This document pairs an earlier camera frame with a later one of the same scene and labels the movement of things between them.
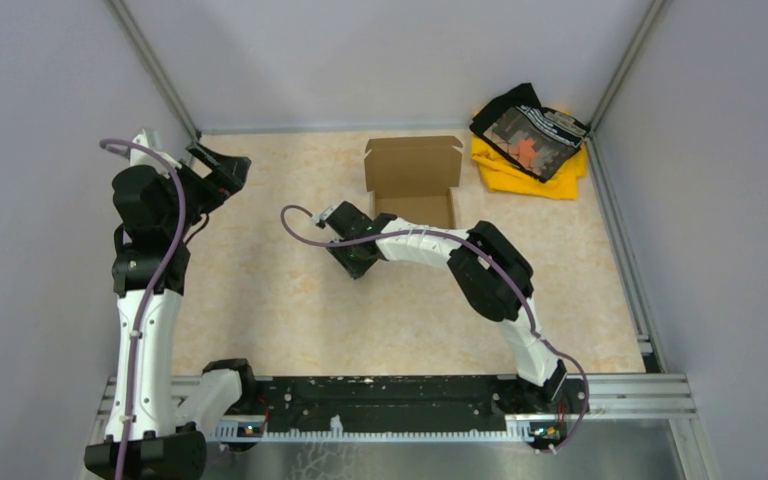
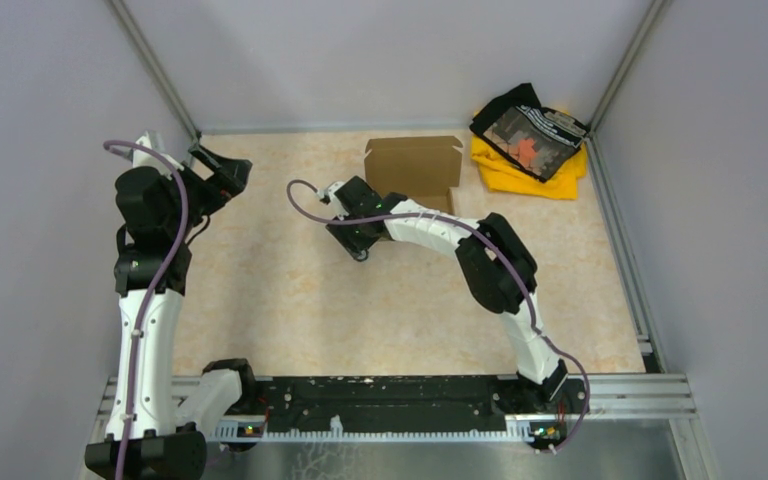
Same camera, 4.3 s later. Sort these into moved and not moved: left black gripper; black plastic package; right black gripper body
Moved: right black gripper body
Not moved: black plastic package; left black gripper
